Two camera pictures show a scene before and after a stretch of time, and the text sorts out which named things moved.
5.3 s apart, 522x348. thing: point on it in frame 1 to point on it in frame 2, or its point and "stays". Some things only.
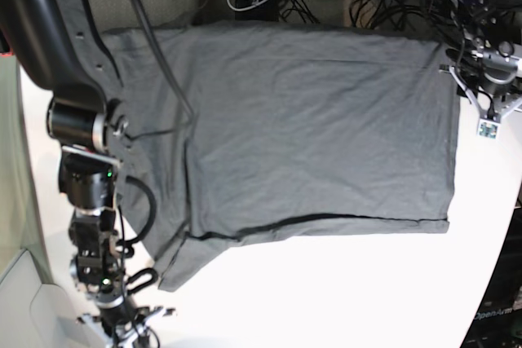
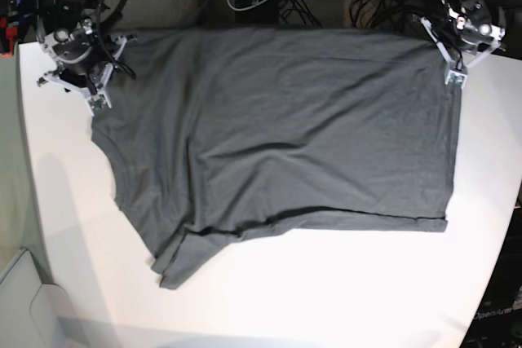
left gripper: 128,325 to 86,65
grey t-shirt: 236,131 stays
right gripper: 497,95 to 463,46
